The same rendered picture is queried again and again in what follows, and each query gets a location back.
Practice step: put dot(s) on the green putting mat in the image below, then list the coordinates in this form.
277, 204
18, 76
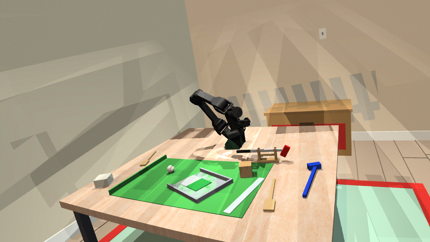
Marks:
152, 187

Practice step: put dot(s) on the blue toy putter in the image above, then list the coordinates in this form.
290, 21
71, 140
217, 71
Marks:
311, 166

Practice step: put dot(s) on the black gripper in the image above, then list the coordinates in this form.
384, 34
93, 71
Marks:
236, 133

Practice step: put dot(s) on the white flat strip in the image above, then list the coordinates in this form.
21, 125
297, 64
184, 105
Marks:
243, 196

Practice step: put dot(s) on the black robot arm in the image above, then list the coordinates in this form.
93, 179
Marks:
220, 104

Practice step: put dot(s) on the white ball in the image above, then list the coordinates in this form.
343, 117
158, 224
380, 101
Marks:
170, 168

